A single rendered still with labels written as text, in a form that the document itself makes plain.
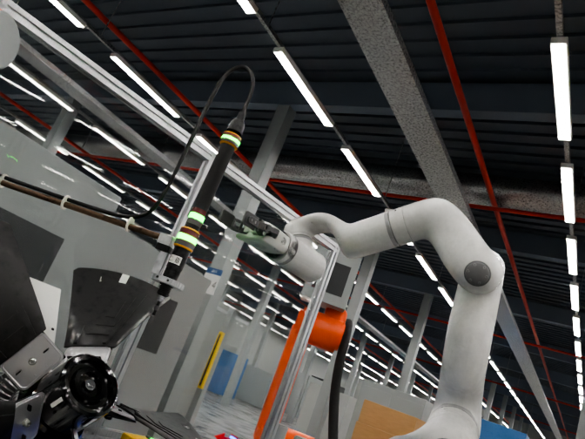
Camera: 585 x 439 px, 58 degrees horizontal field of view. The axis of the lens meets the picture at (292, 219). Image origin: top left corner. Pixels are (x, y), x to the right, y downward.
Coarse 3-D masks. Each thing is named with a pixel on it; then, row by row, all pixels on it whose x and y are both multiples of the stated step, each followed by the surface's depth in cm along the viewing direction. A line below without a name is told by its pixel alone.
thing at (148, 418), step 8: (120, 408) 107; (128, 408) 109; (136, 416) 102; (144, 416) 107; (152, 416) 113; (160, 416) 117; (168, 416) 120; (176, 416) 123; (144, 424) 102; (152, 424) 105; (160, 424) 108; (168, 424) 113; (176, 424) 118; (160, 432) 104; (168, 432) 107; (176, 432) 110; (184, 432) 115; (192, 432) 120
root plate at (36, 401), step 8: (40, 392) 89; (24, 400) 86; (32, 400) 88; (40, 400) 90; (16, 408) 85; (24, 408) 87; (32, 408) 89; (40, 408) 90; (16, 416) 86; (24, 416) 88; (32, 416) 89; (40, 416) 91; (16, 424) 86; (32, 424) 90; (16, 432) 87; (24, 432) 89; (32, 432) 90
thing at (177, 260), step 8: (240, 112) 122; (232, 120) 121; (240, 120) 121; (232, 128) 120; (240, 128) 120; (240, 136) 122; (176, 248) 111; (184, 248) 111; (176, 256) 111; (184, 256) 111; (168, 264) 110; (176, 264) 110; (184, 264) 112; (168, 272) 110; (176, 272) 110; (160, 288) 109; (168, 288) 110
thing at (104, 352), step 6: (72, 348) 107; (78, 348) 107; (84, 348) 107; (90, 348) 107; (96, 348) 107; (102, 348) 107; (108, 348) 107; (66, 354) 106; (72, 354) 106; (78, 354) 106; (90, 354) 106; (96, 354) 106; (102, 354) 106; (108, 354) 106
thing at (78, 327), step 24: (72, 288) 119; (96, 288) 120; (120, 288) 122; (144, 288) 124; (72, 312) 114; (96, 312) 114; (120, 312) 115; (144, 312) 118; (72, 336) 109; (96, 336) 109; (120, 336) 110
